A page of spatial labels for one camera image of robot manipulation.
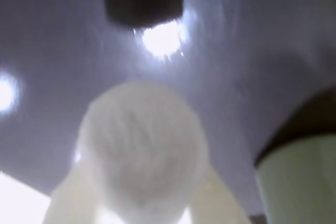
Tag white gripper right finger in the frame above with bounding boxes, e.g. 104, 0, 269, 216
187, 165, 251, 224

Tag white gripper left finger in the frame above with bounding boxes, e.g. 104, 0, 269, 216
43, 165, 108, 224

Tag white gauze ball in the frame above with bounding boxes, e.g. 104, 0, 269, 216
75, 80, 209, 224

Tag white cup with black inside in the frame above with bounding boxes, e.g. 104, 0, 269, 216
254, 86, 336, 224

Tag white board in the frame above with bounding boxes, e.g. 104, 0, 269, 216
0, 170, 52, 224

